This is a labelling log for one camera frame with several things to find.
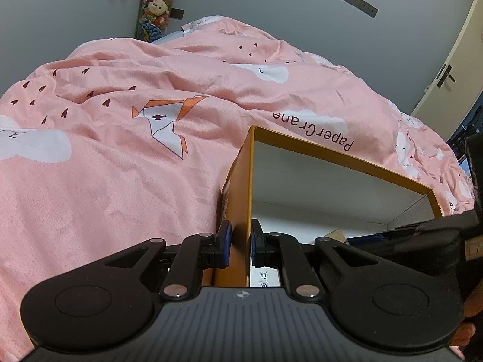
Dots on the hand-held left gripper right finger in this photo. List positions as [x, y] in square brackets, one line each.
[258, 246]

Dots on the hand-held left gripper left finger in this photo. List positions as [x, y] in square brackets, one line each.
[224, 244]

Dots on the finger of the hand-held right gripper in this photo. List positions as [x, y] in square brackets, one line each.
[422, 247]
[445, 221]

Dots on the orange cardboard box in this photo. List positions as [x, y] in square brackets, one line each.
[241, 181]

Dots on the person's right hand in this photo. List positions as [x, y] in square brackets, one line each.
[467, 332]

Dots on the pink printed duvet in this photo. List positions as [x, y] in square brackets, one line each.
[113, 158]

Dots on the white door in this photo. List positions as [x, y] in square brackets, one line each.
[449, 45]

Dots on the blue patterned plush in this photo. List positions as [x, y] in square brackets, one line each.
[149, 30]

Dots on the cream dog plush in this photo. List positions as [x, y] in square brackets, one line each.
[156, 8]

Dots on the grey wall strip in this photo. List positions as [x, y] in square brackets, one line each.
[353, 0]

